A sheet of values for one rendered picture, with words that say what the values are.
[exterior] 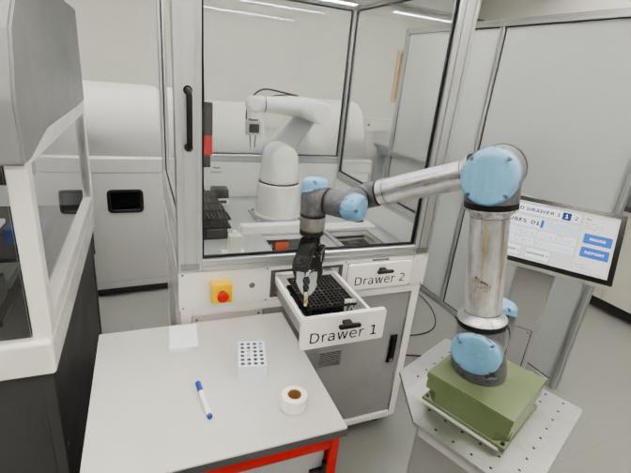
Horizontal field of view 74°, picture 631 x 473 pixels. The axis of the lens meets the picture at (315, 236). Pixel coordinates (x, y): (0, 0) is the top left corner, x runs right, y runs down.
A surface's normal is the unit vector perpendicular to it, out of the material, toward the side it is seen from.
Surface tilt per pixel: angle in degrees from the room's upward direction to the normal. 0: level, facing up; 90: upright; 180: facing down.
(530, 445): 0
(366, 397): 90
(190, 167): 90
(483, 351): 98
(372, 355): 90
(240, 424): 0
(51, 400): 90
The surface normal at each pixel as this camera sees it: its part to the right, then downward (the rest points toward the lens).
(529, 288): -0.51, 0.26
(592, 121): -0.91, 0.07
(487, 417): -0.71, 0.19
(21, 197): 0.36, 0.36
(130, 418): 0.09, -0.93
